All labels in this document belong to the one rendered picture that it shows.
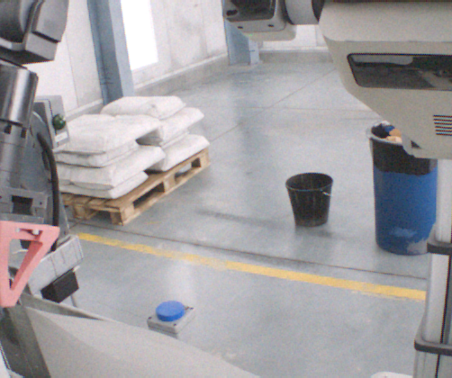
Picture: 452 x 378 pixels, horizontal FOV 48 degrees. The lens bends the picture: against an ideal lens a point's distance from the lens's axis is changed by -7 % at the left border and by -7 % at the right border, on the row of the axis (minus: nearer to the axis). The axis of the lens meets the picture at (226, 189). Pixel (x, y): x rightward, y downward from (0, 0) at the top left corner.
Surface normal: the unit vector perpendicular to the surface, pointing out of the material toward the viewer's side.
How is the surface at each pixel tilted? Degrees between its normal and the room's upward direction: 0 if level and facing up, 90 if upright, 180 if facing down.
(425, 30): 40
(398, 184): 93
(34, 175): 90
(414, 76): 130
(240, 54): 90
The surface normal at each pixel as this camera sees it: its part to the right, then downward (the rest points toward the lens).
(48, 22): 0.86, 0.09
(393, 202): -0.64, 0.40
